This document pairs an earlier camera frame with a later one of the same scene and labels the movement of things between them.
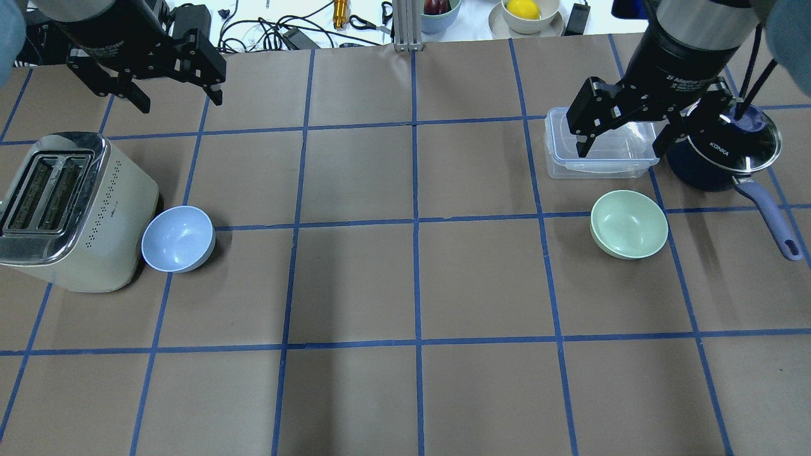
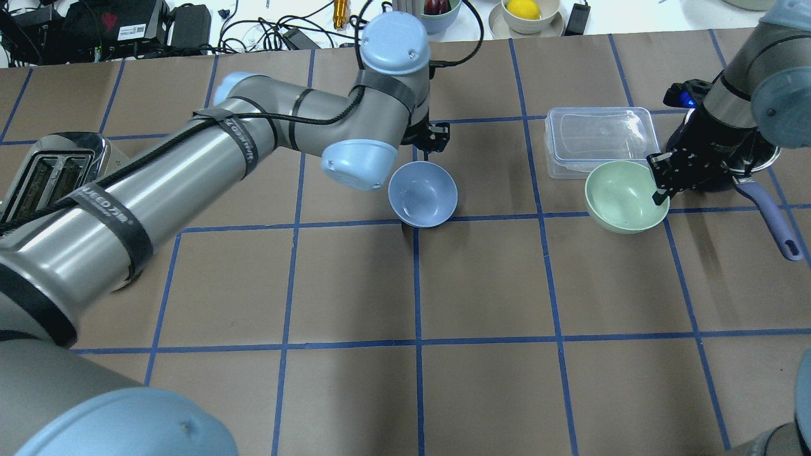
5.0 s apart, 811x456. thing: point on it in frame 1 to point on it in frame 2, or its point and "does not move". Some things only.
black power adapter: (578, 19) does not move
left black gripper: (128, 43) to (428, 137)
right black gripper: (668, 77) to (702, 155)
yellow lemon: (524, 9) does not move
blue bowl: (179, 239) to (422, 194)
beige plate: (500, 29) does not move
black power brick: (188, 16) does not move
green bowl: (629, 225) to (619, 196)
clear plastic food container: (626, 151) does not move
